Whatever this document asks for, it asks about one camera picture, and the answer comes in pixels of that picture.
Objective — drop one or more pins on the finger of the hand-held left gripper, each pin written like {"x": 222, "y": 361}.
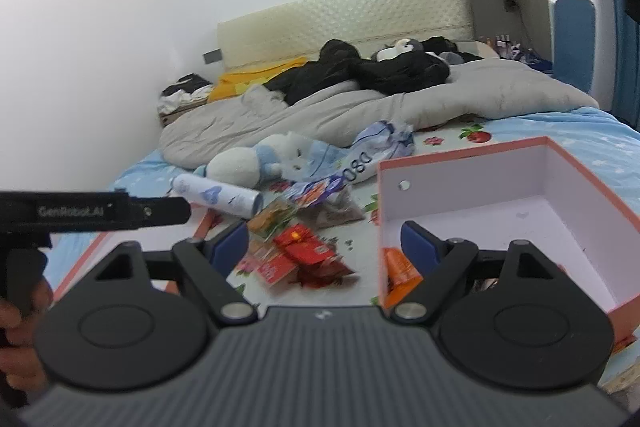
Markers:
{"x": 162, "y": 211}

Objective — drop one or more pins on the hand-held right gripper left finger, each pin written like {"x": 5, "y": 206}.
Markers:
{"x": 232, "y": 247}

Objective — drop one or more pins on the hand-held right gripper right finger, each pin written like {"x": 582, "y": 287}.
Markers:
{"x": 415, "y": 247}

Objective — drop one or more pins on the plain orange snack packet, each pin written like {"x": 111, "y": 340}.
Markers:
{"x": 400, "y": 274}

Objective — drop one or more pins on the green orange snack packet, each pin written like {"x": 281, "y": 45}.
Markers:
{"x": 270, "y": 219}

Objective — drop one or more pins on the clear packet of dark seeds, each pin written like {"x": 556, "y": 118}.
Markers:
{"x": 337, "y": 209}

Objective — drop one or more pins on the blue purple snack packet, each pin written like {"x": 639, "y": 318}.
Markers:
{"x": 315, "y": 191}

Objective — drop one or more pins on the pink cardboard box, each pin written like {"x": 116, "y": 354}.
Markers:
{"x": 500, "y": 187}

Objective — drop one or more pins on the person's left hand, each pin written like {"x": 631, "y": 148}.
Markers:
{"x": 22, "y": 364}

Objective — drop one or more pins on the pink box lid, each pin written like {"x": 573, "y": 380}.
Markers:
{"x": 204, "y": 227}

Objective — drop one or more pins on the white spray can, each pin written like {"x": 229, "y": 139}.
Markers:
{"x": 215, "y": 194}

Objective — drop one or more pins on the white and blue plush toy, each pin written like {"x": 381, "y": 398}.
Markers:
{"x": 235, "y": 164}

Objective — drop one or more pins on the crumpled blue white plastic bag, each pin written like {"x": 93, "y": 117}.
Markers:
{"x": 380, "y": 142}

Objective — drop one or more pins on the black and white clothes pile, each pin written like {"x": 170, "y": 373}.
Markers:
{"x": 187, "y": 87}

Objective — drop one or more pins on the clear blue printed plastic bag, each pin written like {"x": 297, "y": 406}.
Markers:
{"x": 320, "y": 154}

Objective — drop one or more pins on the yellow cloth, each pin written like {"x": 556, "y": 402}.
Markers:
{"x": 240, "y": 82}

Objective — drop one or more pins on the grey duvet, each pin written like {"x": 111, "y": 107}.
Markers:
{"x": 325, "y": 112}

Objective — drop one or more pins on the black jacket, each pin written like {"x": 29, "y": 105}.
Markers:
{"x": 390, "y": 74}

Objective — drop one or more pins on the dark grey clothes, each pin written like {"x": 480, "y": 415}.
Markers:
{"x": 450, "y": 49}

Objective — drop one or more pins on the group of small bottles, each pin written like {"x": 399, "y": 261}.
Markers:
{"x": 500, "y": 44}

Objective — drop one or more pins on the dark blue cloth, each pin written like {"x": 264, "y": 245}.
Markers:
{"x": 535, "y": 61}

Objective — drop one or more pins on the cream padded headboard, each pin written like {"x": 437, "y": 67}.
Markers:
{"x": 350, "y": 12}

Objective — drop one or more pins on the blue chair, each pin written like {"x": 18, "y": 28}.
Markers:
{"x": 572, "y": 42}

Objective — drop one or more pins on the blue curtain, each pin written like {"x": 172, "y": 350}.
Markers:
{"x": 627, "y": 72}

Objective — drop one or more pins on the grey wall switch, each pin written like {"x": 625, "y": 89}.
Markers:
{"x": 212, "y": 56}

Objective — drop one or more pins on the black wall socket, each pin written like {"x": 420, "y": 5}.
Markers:
{"x": 510, "y": 5}

